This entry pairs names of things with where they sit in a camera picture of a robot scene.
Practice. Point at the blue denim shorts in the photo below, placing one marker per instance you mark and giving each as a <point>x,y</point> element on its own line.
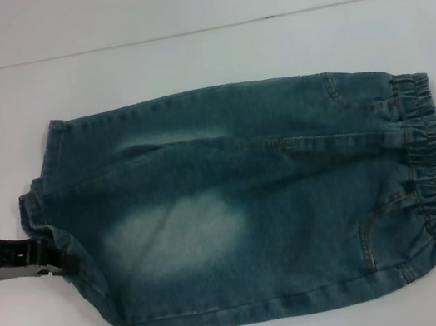
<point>219,171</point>

